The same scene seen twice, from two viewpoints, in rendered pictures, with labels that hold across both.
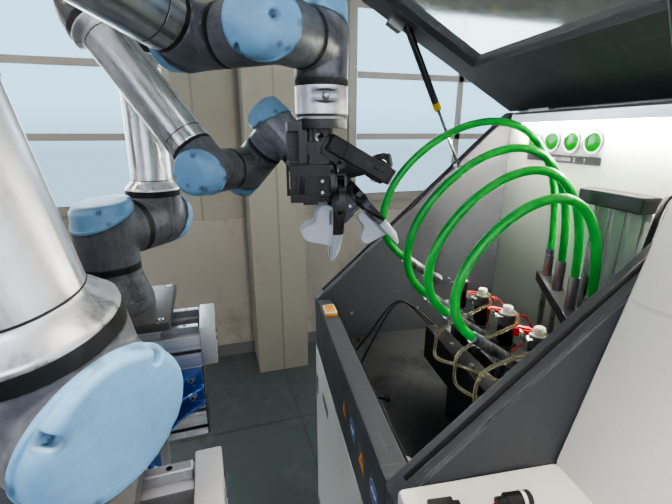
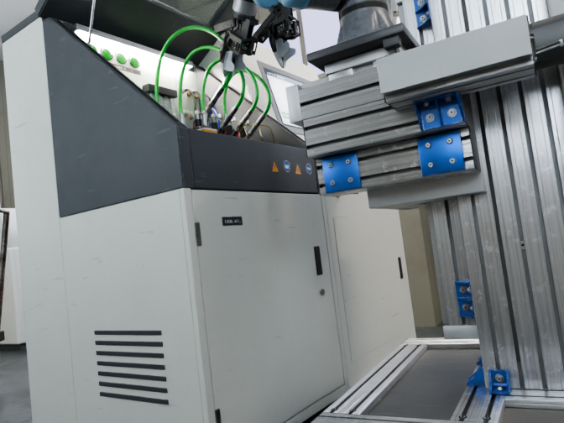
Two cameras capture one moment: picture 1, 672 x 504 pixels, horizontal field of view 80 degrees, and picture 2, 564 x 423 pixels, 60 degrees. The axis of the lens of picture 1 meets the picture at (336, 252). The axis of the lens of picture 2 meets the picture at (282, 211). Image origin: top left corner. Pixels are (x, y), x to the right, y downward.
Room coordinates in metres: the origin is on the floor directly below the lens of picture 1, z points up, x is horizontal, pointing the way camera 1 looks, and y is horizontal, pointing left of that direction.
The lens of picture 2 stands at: (1.74, 1.10, 0.61)
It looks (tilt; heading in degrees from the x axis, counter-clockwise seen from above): 4 degrees up; 226
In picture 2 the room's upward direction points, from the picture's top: 7 degrees counter-clockwise
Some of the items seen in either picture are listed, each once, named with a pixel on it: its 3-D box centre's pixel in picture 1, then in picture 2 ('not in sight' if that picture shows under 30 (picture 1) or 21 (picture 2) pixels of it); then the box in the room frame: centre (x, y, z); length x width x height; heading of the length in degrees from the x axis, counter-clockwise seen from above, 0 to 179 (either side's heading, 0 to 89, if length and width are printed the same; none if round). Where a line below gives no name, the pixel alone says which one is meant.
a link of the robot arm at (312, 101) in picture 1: (321, 104); not in sight; (0.60, 0.02, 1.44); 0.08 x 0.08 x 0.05
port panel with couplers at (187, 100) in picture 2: not in sight; (191, 115); (0.59, -0.57, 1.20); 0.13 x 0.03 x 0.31; 11
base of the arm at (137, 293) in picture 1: (114, 284); (365, 33); (0.79, 0.47, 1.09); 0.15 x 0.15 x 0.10
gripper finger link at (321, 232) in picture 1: (322, 234); (288, 54); (0.59, 0.02, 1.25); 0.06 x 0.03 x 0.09; 101
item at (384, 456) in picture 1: (349, 390); (258, 167); (0.73, -0.03, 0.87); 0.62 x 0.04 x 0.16; 11
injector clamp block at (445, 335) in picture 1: (482, 396); not in sight; (0.66, -0.28, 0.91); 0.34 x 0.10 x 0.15; 11
